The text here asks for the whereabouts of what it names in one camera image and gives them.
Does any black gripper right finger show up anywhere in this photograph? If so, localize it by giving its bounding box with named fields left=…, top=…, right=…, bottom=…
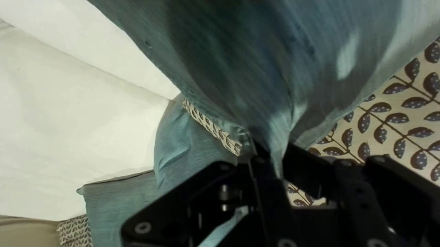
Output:
left=279, top=144, right=440, bottom=247

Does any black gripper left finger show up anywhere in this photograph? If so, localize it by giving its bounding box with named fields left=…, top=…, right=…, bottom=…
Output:
left=120, top=146, right=290, bottom=247

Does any large blue silk pillow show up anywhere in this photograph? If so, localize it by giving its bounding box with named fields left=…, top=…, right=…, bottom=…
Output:
left=87, top=0, right=440, bottom=179

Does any leaf patterned pillow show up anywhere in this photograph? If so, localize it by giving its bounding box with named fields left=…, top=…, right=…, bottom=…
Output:
left=182, top=36, right=440, bottom=209

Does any grey woven pillow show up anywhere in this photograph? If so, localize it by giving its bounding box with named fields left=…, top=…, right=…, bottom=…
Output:
left=54, top=214, right=93, bottom=247

